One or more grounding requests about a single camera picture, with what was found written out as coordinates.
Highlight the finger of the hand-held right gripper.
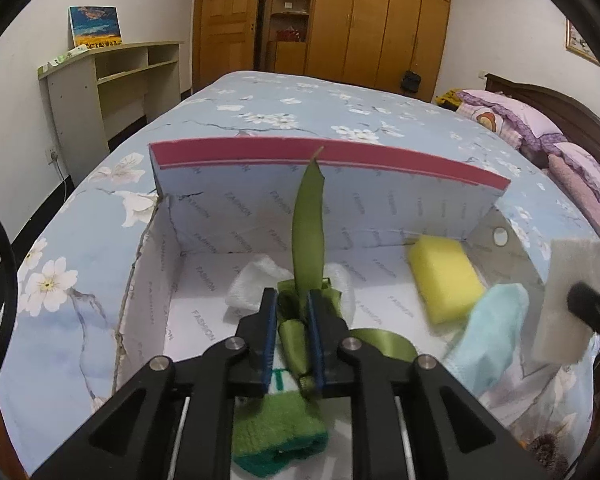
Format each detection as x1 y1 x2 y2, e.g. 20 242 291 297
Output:
566 282 600 356

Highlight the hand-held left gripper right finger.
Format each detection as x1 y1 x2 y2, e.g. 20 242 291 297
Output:
307 289 551 480

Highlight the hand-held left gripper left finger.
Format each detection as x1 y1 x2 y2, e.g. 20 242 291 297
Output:
30 287 280 480

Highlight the white textured cloth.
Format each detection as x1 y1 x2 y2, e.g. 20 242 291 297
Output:
532 239 600 363

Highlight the white foam net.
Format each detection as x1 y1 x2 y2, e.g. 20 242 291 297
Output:
224 255 356 321

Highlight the green and white sock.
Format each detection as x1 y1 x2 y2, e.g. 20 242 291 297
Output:
231 340 329 478

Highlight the red-rimmed white cardboard box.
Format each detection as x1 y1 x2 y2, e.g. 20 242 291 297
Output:
111 137 553 480

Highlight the light blue cloth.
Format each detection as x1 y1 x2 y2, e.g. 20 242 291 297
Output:
442 282 531 393

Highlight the green ribbon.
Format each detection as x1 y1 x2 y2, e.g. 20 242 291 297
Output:
275 146 416 396

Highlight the yellow sponge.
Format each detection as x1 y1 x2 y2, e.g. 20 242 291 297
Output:
407 235 487 327

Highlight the pink folded blanket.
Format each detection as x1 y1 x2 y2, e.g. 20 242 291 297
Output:
547 154 600 246

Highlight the purple ruffled pillow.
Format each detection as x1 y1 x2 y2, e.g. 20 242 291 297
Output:
452 89 566 153
540 142 600 221

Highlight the dark wooden headboard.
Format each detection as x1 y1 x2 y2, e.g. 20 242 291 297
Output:
484 72 600 161

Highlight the cartoon print pillow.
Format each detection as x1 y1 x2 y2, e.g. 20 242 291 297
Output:
462 105 523 148

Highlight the beige shelf desk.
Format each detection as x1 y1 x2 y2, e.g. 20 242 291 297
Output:
37 41 186 173

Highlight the wooden door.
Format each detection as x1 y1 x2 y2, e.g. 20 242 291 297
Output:
198 0 263 93

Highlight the wooden wardrobe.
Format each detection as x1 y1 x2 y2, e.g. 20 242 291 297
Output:
195 0 453 106

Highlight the green and white packet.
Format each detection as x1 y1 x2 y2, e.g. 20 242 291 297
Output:
44 45 88 68

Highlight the landscape painting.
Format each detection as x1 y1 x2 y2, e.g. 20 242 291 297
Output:
69 6 124 50

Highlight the framed wall picture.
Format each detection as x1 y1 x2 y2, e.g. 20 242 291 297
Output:
565 17 600 66

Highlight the black cable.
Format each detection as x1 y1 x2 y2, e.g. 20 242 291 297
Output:
0 199 21 361

